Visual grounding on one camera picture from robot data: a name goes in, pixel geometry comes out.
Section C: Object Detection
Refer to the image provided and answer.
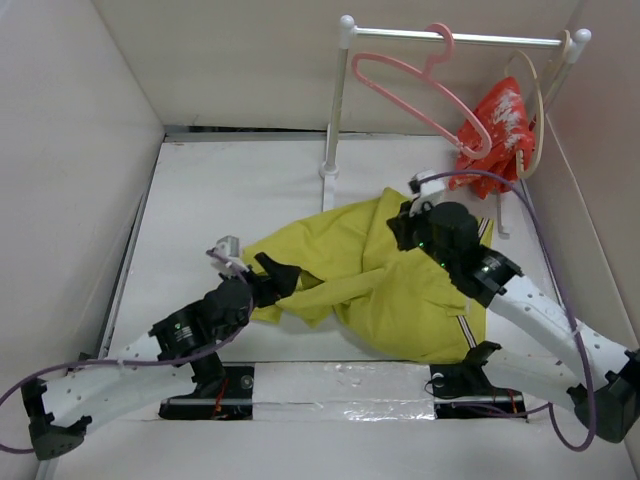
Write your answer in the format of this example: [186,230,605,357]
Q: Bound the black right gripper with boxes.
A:
[385,197,456,273]

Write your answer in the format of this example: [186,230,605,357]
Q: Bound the yellow trousers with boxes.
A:
[242,188,487,364]

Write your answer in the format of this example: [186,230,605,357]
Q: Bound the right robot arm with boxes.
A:
[387,202,639,443]

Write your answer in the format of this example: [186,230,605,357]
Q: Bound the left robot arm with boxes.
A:
[20,246,301,461]

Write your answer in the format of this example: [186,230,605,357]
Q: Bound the beige wooden hanger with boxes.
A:
[504,30,571,180]

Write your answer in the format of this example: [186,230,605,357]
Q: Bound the silver tape strip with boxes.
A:
[252,361,436,422]

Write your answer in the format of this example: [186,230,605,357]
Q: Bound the red patterned garment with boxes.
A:
[448,76,536,200]

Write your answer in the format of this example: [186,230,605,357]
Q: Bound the white clothes rack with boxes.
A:
[319,15,592,212]

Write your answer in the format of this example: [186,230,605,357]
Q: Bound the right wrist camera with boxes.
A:
[409,170,446,217]

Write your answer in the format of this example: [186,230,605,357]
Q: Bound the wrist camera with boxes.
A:
[409,170,446,217]
[206,235,247,275]

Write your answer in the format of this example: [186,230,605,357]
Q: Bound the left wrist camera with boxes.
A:
[206,235,247,275]

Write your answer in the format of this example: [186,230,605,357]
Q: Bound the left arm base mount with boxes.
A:
[158,362,256,421]

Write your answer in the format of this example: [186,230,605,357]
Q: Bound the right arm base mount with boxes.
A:
[424,341,526,419]

